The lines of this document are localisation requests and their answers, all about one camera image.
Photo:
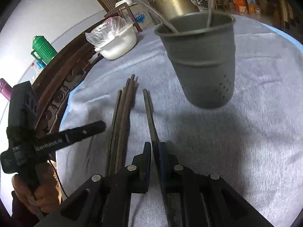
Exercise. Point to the small blue bottle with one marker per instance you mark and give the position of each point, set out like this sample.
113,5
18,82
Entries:
40,64

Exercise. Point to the clear plastic bag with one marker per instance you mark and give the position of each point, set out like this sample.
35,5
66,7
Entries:
104,33

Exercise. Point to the green thermos jug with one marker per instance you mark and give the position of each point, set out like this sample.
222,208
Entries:
43,48

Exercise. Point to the person's left forearm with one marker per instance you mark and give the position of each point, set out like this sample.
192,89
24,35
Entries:
21,212

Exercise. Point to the white round container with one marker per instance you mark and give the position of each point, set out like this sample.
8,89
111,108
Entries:
123,2

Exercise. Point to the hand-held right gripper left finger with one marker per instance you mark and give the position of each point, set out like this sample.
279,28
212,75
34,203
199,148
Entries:
144,170

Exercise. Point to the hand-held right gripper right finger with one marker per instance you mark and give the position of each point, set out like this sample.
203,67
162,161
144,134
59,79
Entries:
162,160

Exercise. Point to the grey-blue towel table cloth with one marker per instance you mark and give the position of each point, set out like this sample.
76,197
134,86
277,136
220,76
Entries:
213,146

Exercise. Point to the white plastic bowl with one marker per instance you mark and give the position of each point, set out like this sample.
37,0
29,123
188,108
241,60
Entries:
118,47

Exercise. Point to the white carton with blue print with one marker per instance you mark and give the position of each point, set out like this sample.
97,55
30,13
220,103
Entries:
140,16

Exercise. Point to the purple water bottle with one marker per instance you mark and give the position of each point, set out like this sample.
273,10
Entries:
6,88

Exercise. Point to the grey metal utensil holder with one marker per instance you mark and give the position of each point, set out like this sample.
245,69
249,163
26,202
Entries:
201,63

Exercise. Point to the carved wooden chair back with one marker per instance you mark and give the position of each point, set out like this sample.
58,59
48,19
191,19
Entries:
59,75

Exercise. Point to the orange cardboard box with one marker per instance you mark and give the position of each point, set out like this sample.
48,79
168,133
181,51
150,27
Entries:
239,4

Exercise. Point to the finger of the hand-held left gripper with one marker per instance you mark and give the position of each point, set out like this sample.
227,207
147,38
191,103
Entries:
87,130

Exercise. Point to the person's left hand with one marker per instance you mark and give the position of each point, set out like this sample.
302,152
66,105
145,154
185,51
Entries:
47,189

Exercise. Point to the blue table cover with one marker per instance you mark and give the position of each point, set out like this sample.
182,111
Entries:
71,95

